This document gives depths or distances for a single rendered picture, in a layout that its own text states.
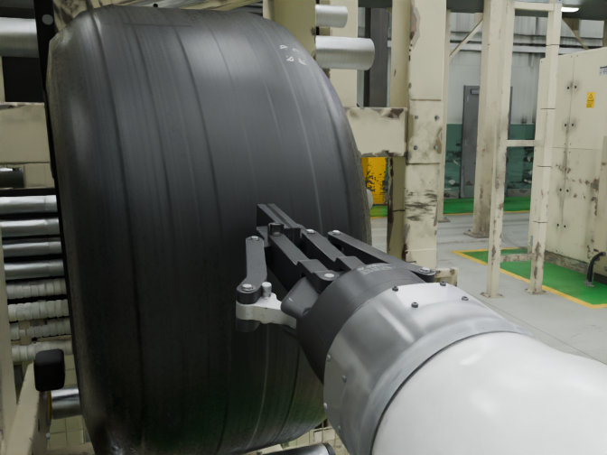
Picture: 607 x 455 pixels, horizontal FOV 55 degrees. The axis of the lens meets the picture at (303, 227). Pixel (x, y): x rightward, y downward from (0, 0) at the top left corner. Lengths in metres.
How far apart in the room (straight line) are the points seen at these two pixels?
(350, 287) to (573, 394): 0.13
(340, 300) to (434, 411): 0.10
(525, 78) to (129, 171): 11.71
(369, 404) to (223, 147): 0.33
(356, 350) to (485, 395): 0.07
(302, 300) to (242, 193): 0.21
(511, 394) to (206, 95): 0.42
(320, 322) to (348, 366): 0.05
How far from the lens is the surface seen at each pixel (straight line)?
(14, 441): 0.79
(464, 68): 11.42
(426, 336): 0.22
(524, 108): 12.08
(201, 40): 0.60
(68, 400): 0.96
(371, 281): 0.28
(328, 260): 0.38
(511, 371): 0.20
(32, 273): 1.10
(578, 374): 0.20
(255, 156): 0.52
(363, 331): 0.24
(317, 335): 0.28
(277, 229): 0.42
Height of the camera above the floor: 1.31
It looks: 10 degrees down
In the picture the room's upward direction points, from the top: straight up
